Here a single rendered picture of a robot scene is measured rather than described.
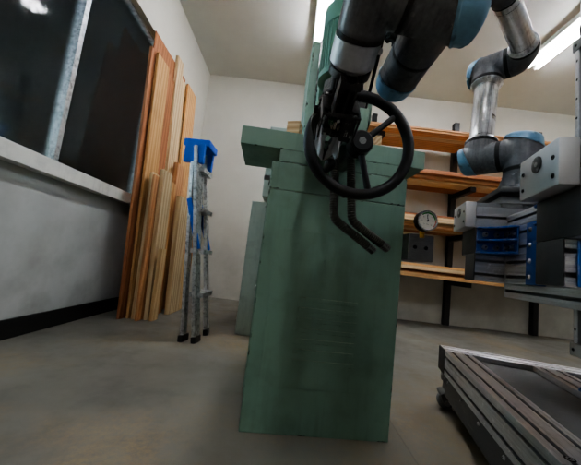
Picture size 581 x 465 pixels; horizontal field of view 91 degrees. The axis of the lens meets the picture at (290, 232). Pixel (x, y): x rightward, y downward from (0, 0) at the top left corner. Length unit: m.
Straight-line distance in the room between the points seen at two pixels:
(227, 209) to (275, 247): 2.62
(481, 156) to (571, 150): 0.62
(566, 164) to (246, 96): 3.55
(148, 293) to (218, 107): 2.52
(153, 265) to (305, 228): 1.46
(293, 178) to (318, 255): 0.25
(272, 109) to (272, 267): 3.11
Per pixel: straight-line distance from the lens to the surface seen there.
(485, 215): 1.18
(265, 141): 0.94
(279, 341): 0.89
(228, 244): 3.40
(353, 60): 0.52
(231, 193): 3.49
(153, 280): 2.18
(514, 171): 1.28
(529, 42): 1.50
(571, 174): 0.72
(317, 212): 0.89
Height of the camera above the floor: 0.49
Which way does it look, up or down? 6 degrees up
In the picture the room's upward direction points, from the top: 7 degrees clockwise
